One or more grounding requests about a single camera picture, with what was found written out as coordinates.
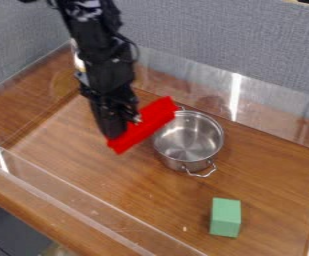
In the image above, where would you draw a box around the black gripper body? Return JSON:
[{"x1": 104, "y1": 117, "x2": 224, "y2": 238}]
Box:
[{"x1": 76, "y1": 46, "x2": 138, "y2": 112}]

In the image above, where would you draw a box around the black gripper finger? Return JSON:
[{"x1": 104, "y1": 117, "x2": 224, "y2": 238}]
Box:
[
  {"x1": 89, "y1": 101, "x2": 108, "y2": 137},
  {"x1": 105, "y1": 105, "x2": 142, "y2": 139}
]

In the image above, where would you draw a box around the red rectangular block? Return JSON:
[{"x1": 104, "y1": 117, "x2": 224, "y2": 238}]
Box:
[{"x1": 107, "y1": 96, "x2": 178, "y2": 154}]

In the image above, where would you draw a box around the small stainless steel pot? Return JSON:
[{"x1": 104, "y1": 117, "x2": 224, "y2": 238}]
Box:
[{"x1": 151, "y1": 108, "x2": 224, "y2": 178}]

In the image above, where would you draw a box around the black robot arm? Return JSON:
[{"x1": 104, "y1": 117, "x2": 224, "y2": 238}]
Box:
[{"x1": 45, "y1": 0, "x2": 140, "y2": 139}]

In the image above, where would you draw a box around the yellow Play-Doh container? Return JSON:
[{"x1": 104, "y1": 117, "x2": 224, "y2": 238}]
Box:
[{"x1": 71, "y1": 40, "x2": 85, "y2": 73}]

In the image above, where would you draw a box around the clear acrylic table barrier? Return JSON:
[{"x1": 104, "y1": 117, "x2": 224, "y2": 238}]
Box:
[{"x1": 0, "y1": 48, "x2": 309, "y2": 256}]

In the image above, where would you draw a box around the green foam block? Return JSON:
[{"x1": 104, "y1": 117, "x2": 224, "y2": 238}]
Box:
[{"x1": 210, "y1": 198, "x2": 242, "y2": 238}]

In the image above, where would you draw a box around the black cable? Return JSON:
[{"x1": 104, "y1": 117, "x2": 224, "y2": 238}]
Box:
[{"x1": 113, "y1": 31, "x2": 140, "y2": 64}]

